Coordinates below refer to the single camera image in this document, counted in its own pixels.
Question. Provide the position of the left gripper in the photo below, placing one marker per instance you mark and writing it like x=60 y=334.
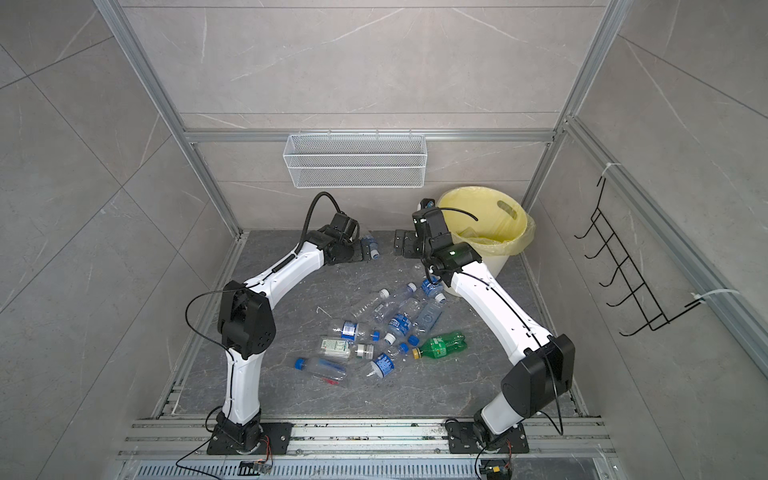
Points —
x=360 y=251

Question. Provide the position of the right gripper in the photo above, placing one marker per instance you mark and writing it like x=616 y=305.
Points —
x=411 y=237

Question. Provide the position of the clear bottle blue label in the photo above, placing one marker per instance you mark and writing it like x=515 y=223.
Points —
x=433 y=289

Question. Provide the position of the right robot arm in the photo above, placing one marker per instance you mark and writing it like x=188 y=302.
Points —
x=542 y=364

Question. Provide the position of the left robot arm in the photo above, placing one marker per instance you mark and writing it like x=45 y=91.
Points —
x=247 y=328

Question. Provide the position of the white bin with yellow bag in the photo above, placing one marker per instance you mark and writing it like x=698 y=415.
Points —
x=503 y=229

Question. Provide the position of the clear bottle white cap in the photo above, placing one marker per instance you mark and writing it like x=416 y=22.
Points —
x=369 y=302

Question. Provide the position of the pocari sweat bottle centre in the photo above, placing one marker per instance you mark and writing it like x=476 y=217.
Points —
x=401 y=323

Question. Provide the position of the green sprite bottle right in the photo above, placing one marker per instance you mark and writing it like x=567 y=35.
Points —
x=441 y=346

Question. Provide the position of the white label square bottle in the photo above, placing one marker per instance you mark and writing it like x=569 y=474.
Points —
x=344 y=350

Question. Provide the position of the pocari bottle white cap front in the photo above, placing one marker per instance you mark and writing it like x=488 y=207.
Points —
x=390 y=360

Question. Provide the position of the clear bottle blue cap front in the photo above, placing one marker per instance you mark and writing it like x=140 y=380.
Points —
x=323 y=369

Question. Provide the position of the white wire mesh basket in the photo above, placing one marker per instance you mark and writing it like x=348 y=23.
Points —
x=363 y=160

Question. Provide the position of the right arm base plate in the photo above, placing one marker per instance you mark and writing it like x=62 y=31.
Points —
x=465 y=437

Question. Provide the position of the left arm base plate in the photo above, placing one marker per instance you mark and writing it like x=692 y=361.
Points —
x=255 y=439

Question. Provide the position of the black wire hook rack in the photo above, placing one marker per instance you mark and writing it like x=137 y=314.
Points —
x=627 y=272

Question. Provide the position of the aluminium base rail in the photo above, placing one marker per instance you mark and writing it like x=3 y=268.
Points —
x=416 y=448

